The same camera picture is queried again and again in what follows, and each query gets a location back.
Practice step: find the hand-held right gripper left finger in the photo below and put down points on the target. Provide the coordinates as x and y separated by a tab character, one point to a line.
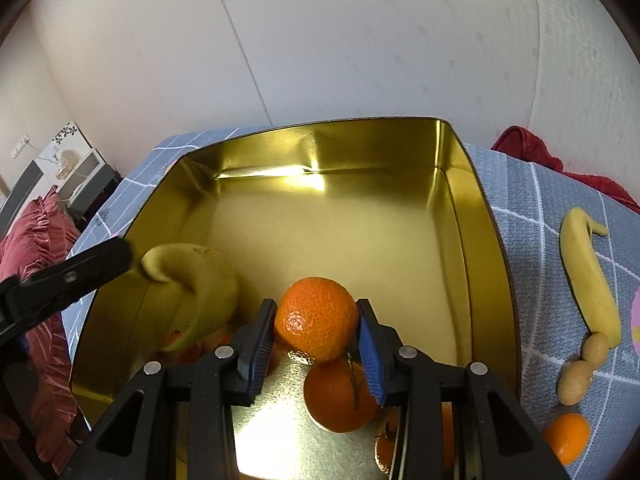
259	360

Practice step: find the gold tin box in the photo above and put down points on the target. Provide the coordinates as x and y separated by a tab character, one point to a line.
340	230

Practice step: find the orange mandarin with stem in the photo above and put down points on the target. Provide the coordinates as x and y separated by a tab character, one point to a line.
315	315

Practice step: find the large yellow banana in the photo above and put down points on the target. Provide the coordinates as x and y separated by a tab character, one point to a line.
210	280

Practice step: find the small curved yellow banana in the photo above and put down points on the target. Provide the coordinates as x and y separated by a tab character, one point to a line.
585	280

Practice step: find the red ruffled bedding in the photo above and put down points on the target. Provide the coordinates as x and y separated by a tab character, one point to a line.
45	240

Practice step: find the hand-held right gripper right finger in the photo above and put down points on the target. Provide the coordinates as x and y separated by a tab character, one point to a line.
371	360

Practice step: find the red cherry tomato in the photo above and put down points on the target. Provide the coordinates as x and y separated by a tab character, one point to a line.
387	447

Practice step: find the plain orange mandarin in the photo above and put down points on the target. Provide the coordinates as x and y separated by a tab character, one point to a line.
567	437

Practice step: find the brown longan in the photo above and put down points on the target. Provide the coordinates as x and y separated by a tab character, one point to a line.
574	384
595	349

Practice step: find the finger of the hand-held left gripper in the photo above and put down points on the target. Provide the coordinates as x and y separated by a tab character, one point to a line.
75	272

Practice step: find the white wall socket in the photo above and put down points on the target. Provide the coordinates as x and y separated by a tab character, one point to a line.
19	146

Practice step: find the white cabinet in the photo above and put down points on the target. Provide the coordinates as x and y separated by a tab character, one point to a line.
95	175

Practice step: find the red cloth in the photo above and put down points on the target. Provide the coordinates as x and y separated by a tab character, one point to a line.
540	155

